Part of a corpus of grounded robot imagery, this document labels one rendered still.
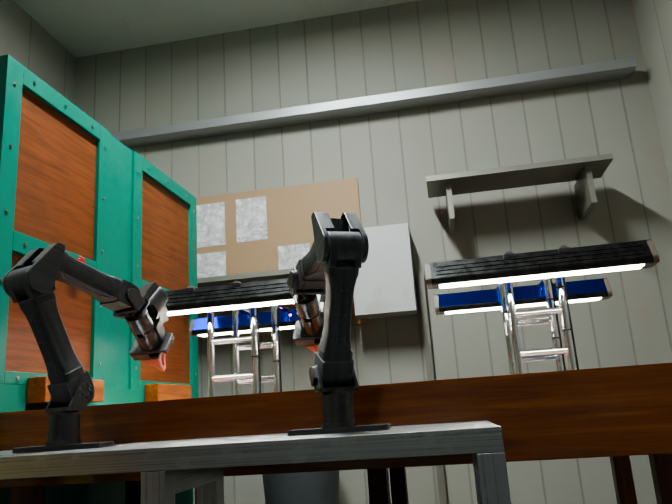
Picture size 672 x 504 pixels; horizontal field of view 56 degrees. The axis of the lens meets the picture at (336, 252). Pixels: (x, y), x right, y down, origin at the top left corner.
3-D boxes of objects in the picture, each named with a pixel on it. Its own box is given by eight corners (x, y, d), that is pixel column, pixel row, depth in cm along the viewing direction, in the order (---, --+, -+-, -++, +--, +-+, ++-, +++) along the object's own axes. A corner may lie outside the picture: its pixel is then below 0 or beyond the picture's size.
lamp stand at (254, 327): (246, 430, 181) (242, 278, 192) (181, 434, 185) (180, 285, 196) (266, 427, 199) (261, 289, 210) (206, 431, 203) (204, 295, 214)
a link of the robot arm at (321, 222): (288, 271, 151) (318, 199, 125) (324, 271, 153) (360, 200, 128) (293, 318, 145) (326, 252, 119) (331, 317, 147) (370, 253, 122)
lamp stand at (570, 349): (600, 407, 164) (573, 242, 175) (521, 412, 168) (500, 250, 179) (587, 407, 183) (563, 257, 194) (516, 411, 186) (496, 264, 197)
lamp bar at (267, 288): (307, 297, 184) (305, 273, 186) (112, 316, 195) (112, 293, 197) (313, 301, 192) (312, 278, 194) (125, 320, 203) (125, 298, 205)
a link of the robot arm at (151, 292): (152, 304, 170) (126, 270, 165) (175, 300, 166) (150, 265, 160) (129, 334, 161) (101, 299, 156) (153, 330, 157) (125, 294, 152)
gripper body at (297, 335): (297, 326, 161) (290, 304, 157) (336, 322, 159) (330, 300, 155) (294, 344, 156) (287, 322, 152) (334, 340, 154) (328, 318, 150)
